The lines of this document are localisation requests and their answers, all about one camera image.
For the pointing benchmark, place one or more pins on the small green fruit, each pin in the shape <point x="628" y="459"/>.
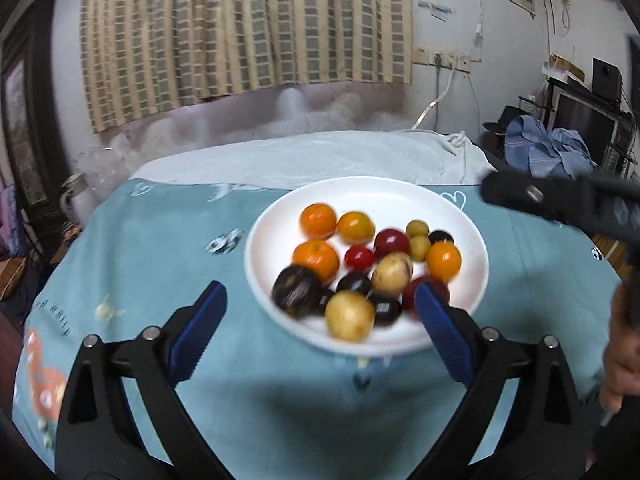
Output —
<point x="416" y="229"/>

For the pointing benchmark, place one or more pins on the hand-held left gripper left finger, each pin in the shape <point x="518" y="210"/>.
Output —
<point x="197" y="330"/>

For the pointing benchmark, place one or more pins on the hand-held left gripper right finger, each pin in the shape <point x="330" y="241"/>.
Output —
<point x="445" y="330"/>

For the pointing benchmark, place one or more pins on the yellow-orange tangerine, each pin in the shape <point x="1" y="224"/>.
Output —
<point x="355" y="226"/>

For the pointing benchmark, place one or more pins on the black speaker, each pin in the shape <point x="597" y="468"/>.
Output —
<point x="606" y="77"/>

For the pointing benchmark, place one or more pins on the person's right hand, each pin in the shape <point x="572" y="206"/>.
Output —
<point x="620" y="355"/>

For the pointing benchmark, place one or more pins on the white power strip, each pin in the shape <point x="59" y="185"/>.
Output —
<point x="442" y="57"/>

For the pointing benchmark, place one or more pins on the striped beige curtain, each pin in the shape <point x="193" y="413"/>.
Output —
<point x="240" y="30"/>

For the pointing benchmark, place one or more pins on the blue clothes pile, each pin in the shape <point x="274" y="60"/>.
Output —
<point x="547" y="147"/>

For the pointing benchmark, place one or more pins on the black monitor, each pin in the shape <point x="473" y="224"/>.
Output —
<point x="585" y="125"/>

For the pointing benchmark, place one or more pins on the tan speckled fruit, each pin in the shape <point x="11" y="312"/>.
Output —
<point x="391" y="274"/>

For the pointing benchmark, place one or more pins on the black hat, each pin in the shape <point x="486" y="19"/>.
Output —
<point x="502" y="121"/>

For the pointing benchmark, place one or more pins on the white bed sheet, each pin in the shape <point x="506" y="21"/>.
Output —
<point x="320" y="157"/>

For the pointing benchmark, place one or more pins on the large dark purple plum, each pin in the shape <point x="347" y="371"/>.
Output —
<point x="296" y="291"/>

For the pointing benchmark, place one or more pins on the small red plum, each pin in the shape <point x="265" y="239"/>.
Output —
<point x="360" y="257"/>

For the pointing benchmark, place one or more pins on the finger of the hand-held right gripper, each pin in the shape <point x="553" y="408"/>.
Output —
<point x="530" y="195"/>

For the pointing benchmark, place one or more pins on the small yellow fruit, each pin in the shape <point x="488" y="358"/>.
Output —
<point x="420" y="247"/>

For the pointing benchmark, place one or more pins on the white jug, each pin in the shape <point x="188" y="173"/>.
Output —
<point x="77" y="200"/>

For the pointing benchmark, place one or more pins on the white oval plate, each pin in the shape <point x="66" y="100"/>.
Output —
<point x="280" y="240"/>

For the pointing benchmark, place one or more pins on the dark framed picture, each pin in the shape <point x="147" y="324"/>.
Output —
<point x="22" y="130"/>

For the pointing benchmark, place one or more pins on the large red plum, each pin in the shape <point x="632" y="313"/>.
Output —
<point x="409" y="297"/>

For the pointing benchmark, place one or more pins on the orange tangerine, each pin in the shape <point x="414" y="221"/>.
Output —
<point x="316" y="259"/>
<point x="444" y="261"/>
<point x="318" y="220"/>

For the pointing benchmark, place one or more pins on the teal printed blanket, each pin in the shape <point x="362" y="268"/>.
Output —
<point x="165" y="240"/>

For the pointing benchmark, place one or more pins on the yellow pear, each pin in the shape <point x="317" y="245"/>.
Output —
<point x="349" y="315"/>

